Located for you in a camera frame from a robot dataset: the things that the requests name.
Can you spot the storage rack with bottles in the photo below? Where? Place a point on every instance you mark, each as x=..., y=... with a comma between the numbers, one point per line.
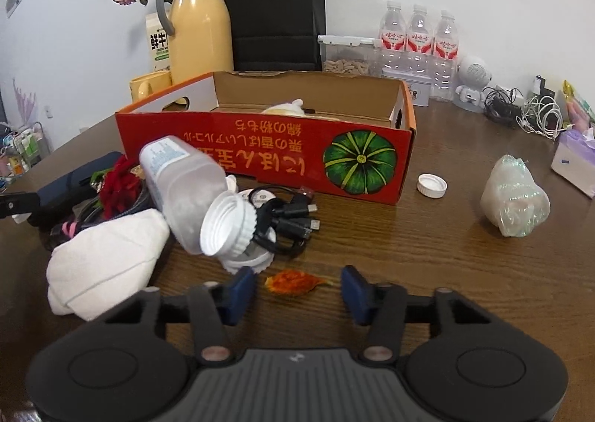
x=21, y=150

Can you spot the navy blue pouch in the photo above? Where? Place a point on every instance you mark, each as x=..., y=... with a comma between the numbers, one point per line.
x=65, y=187

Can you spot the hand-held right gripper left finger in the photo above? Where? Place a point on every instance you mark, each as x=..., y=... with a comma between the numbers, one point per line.
x=241, y=292

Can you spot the white and yellow plush toy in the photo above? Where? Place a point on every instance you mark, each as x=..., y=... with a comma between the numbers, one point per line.
x=286, y=109

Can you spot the yellow mug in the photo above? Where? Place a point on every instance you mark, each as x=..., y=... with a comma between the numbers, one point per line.
x=153, y=82

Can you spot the yellow thermos jug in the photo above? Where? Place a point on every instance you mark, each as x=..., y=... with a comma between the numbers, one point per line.
x=200, y=31

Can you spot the orange dried leaf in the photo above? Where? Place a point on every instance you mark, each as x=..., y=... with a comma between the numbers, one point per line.
x=295, y=283

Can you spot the white robot figurine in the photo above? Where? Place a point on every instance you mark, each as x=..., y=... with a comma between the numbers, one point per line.
x=472, y=78

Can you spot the pink and black hair clip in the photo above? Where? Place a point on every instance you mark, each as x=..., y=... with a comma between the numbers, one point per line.
x=65, y=229

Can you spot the translucent plastic bottle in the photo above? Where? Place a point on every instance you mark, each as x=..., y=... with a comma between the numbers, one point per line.
x=186, y=185

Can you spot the clear water bottle red label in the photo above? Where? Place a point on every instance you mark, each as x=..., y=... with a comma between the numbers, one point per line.
x=445, y=50
x=419, y=38
x=393, y=31

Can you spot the purple tissue pack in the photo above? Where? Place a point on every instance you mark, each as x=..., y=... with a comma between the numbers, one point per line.
x=576, y=161

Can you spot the clear seed storage container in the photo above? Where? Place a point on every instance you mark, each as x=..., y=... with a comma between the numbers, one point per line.
x=346, y=55

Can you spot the yellow green snack packet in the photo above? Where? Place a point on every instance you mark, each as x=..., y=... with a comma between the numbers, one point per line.
x=578, y=106

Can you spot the white milk carton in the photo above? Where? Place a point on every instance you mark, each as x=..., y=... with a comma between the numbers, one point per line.
x=157, y=43

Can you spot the small white bottle cap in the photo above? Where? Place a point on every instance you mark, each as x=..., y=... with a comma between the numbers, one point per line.
x=432, y=185

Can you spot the ribbed white jar lid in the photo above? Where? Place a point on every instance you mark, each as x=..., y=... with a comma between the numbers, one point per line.
x=251, y=262

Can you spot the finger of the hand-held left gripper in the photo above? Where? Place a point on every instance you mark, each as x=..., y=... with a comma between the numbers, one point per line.
x=18, y=206

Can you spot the red cardboard box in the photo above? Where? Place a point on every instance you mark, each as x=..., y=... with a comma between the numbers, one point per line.
x=279, y=157

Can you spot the red artificial rose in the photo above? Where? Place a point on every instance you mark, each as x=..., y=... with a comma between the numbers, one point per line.
x=118, y=192

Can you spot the iridescent plastic bundle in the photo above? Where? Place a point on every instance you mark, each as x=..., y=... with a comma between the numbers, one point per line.
x=513, y=201

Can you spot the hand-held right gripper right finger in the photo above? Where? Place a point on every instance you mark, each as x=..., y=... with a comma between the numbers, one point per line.
x=355, y=299

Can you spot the white tin box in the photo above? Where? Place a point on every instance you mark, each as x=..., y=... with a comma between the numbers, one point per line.
x=416, y=91

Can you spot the black paper bag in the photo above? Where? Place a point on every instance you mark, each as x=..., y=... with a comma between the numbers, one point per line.
x=274, y=8

